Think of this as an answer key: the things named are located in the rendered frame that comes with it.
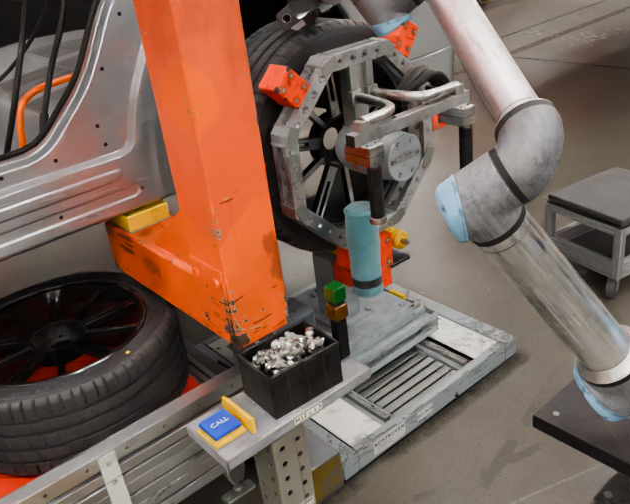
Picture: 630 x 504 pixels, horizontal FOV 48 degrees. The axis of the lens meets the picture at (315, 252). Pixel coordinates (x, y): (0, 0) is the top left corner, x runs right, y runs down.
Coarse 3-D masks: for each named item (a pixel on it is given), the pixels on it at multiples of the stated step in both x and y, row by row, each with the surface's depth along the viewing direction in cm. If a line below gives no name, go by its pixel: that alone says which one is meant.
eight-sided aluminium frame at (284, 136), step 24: (336, 48) 185; (360, 48) 183; (384, 48) 188; (312, 72) 180; (312, 96) 177; (288, 120) 177; (288, 144) 176; (432, 144) 213; (288, 168) 179; (288, 192) 184; (408, 192) 212; (288, 216) 189; (312, 216) 189; (336, 240) 198
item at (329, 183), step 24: (384, 72) 204; (336, 96) 196; (312, 120) 194; (336, 120) 204; (312, 144) 196; (312, 168) 198; (336, 168) 204; (336, 192) 227; (360, 192) 222; (384, 192) 217; (336, 216) 213
